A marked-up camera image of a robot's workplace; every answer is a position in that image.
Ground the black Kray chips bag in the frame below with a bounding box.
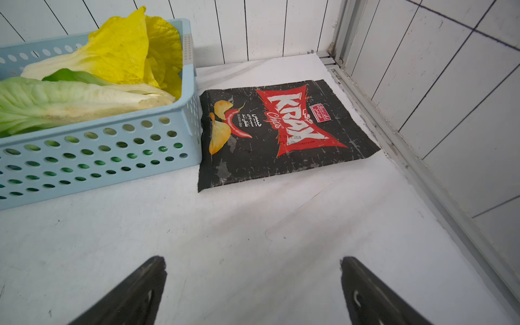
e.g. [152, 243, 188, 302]
[198, 80, 379, 191]

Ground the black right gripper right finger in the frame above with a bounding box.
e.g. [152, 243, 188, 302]
[341, 257, 430, 325]

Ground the yellow napa cabbage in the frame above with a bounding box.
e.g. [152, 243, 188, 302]
[22, 7, 183, 99]

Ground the light blue perforated basket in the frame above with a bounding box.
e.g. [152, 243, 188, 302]
[1, 18, 203, 209]

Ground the green lettuce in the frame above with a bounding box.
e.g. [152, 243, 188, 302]
[1, 69, 177, 138]

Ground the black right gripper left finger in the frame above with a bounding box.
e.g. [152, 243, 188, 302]
[71, 256, 167, 324]

